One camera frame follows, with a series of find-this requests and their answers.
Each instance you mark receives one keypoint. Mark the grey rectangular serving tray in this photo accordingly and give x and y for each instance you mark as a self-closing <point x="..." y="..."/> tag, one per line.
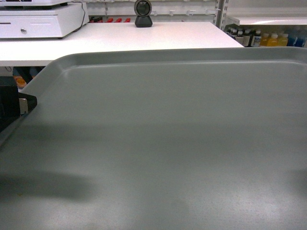
<point x="201" y="139"/>

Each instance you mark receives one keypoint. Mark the white receipt printer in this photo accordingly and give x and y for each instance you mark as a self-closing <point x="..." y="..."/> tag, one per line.
<point x="32" y="3"/>

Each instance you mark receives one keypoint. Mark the white cash drawer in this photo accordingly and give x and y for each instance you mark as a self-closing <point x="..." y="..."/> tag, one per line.
<point x="37" y="22"/>

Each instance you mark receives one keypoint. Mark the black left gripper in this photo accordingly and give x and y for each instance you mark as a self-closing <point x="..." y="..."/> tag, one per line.
<point x="12" y="104"/>

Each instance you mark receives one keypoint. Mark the black barcode scanner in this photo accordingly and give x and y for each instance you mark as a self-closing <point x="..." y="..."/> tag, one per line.
<point x="143" y="9"/>

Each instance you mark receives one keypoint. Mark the red cap sauce bottles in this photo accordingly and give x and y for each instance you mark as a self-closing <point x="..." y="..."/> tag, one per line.
<point x="100" y="19"/>

